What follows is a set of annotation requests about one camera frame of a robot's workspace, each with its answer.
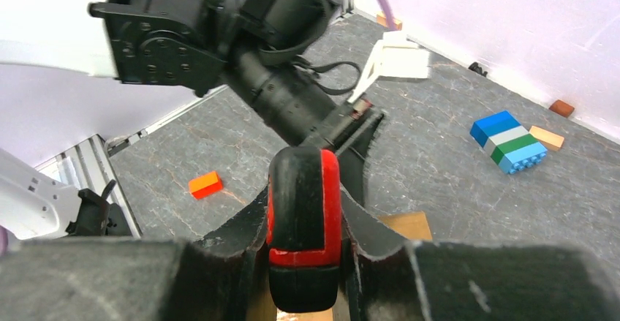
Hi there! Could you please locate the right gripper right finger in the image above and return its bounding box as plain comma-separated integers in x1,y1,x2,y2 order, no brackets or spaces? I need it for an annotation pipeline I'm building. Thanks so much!
342,193,619,320

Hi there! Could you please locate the brown cardboard express box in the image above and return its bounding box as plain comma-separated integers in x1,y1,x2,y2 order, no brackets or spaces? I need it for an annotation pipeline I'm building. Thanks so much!
246,205,431,320

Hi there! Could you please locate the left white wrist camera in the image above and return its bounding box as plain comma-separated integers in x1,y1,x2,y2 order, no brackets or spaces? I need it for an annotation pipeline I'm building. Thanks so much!
347,31,431,104

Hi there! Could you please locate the small brown block at wall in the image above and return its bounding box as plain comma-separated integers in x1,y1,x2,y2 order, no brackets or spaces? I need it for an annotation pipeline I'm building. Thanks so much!
548,99,575,118

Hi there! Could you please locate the small red block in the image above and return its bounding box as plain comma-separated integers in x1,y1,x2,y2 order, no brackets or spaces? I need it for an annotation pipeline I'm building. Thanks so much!
188,171,223,200

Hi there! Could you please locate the small black item at wall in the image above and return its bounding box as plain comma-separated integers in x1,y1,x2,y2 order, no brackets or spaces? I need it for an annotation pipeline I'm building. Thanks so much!
468,61,488,78

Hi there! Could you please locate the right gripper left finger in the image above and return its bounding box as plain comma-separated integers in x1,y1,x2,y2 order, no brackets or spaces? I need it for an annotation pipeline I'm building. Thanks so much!
1,192,269,320

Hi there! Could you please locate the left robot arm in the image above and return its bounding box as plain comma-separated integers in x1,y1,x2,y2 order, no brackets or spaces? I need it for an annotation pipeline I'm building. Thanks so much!
1,0,371,149

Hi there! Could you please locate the blue green block stack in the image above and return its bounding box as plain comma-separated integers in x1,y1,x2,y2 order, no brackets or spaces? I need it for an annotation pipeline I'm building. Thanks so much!
469,110,548,174

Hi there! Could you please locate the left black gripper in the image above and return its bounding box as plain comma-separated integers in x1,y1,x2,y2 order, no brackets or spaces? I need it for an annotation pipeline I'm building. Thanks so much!
224,50,385,207

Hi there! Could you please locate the tan block at wall left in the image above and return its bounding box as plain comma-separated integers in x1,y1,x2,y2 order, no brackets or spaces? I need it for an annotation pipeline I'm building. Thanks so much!
375,12,404,31

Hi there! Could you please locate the tan wooden block on stack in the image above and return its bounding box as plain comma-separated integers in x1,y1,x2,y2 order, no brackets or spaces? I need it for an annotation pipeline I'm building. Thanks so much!
529,126,564,151

